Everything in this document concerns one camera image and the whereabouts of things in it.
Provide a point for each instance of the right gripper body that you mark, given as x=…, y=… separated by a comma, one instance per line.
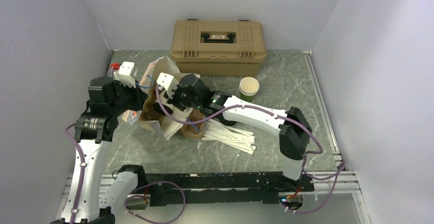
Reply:
x=181, y=101

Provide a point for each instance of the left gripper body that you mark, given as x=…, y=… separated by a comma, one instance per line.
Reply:
x=127, y=98

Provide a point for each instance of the paper bag with blue handles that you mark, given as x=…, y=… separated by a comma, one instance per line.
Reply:
x=151, y=117

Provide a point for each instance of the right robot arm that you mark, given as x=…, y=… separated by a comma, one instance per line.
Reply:
x=290, y=126

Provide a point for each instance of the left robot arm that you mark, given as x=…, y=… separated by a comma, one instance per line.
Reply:
x=109, y=97

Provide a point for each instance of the tan plastic toolbox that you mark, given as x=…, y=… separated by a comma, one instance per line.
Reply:
x=218, y=48

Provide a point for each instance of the black cup lid stack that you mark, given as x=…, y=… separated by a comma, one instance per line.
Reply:
x=227, y=122

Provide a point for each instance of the green paper cup stack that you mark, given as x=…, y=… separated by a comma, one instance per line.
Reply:
x=248, y=88

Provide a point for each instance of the pile of wrapped straws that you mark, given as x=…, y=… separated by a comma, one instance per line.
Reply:
x=237, y=138

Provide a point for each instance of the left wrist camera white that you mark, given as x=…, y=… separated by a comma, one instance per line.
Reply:
x=124, y=73

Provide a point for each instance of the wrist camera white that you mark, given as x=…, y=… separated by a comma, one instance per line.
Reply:
x=166, y=83
x=124, y=73

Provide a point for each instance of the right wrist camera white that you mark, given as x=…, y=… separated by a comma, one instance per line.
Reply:
x=166, y=83

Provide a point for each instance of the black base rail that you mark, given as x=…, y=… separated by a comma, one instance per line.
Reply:
x=208, y=188

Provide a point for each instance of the aluminium side rail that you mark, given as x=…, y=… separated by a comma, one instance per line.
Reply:
x=324, y=113

